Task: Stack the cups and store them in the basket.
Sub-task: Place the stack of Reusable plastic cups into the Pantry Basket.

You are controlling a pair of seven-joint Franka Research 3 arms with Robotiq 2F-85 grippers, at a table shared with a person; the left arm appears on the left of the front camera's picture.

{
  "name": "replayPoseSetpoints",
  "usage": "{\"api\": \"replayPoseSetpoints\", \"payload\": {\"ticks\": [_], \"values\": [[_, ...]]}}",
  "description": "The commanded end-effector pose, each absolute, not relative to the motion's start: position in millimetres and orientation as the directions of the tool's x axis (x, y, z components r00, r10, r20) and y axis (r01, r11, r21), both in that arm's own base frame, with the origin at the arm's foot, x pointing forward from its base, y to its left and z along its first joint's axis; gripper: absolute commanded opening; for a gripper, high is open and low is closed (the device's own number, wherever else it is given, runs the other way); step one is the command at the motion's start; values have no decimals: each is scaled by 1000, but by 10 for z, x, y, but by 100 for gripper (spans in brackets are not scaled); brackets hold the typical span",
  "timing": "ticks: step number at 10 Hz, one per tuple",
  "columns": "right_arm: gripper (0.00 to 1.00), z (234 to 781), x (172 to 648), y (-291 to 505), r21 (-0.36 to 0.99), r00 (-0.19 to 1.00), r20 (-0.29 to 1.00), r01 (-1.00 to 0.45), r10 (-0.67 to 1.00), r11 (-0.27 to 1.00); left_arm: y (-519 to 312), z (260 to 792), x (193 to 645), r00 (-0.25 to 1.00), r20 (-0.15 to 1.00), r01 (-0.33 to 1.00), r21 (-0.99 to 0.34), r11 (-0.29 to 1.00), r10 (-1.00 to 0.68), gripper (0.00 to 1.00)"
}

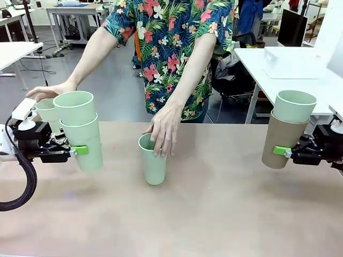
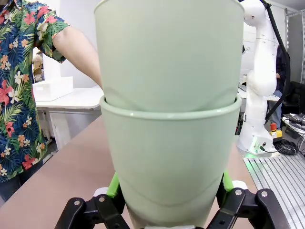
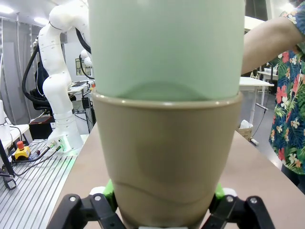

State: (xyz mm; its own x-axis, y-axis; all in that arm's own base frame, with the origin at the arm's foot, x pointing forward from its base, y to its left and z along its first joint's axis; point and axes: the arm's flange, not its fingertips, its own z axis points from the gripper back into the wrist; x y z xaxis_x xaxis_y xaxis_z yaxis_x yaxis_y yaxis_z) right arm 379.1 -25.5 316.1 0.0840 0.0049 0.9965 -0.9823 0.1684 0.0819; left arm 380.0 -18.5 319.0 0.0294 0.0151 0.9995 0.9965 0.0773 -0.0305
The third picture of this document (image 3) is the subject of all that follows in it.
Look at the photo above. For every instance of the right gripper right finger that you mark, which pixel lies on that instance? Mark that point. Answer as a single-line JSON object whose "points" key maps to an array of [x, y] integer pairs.
{"points": [[238, 212]]}

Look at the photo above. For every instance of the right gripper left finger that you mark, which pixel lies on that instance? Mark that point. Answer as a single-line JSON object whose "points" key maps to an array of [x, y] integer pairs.
{"points": [[78, 210]]}

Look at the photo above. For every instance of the brown plastic cup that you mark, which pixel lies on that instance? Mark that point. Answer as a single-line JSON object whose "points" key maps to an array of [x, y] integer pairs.
{"points": [[166, 155]]}

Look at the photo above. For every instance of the pale green plastic cup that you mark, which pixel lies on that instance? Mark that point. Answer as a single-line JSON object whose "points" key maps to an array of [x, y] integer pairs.
{"points": [[166, 47]]}

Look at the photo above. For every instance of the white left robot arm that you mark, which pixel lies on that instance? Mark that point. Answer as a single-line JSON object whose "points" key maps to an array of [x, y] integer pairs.
{"points": [[56, 83]]}

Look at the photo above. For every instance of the person's left forearm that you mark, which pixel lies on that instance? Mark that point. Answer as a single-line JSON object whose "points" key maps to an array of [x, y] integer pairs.
{"points": [[262, 43]]}

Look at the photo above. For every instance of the blue jeans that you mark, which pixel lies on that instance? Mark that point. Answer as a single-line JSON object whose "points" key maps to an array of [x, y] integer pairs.
{"points": [[295, 176]]}

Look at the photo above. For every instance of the black power adapter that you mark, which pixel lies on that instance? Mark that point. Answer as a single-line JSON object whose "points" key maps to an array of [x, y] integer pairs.
{"points": [[9, 183]]}

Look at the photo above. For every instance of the yellow emergency stop button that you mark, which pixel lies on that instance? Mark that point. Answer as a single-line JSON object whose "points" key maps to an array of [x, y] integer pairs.
{"points": [[22, 151]]}

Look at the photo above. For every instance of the cardboard box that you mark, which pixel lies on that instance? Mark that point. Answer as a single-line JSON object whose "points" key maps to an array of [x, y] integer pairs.
{"points": [[245, 130]]}

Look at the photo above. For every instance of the dark red box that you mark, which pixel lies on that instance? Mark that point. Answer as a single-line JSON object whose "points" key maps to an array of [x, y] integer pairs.
{"points": [[40, 121]]}

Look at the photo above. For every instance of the person in floral shirt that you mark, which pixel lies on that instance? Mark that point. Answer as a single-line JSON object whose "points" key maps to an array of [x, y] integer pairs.
{"points": [[288, 107]]}

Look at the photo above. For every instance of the black office chair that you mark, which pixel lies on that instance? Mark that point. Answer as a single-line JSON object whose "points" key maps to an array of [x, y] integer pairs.
{"points": [[39, 95]]}

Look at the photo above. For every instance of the white lab table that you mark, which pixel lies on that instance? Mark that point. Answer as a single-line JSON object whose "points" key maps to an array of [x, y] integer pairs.
{"points": [[252, 83]]}

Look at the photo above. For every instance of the aluminium slotted base plate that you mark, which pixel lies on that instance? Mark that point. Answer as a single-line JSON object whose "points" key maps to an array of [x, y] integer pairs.
{"points": [[35, 195]]}

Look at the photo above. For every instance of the wall display screen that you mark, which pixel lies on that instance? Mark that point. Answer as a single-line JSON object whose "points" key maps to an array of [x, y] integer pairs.
{"points": [[78, 66]]}

